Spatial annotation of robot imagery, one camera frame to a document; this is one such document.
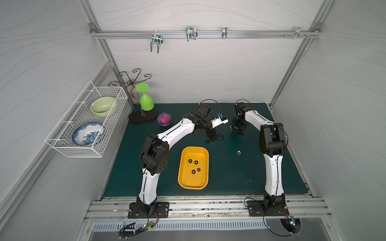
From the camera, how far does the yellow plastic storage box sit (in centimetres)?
81

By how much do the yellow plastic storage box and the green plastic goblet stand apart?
1.13 ft

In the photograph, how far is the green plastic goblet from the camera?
864 millimetres
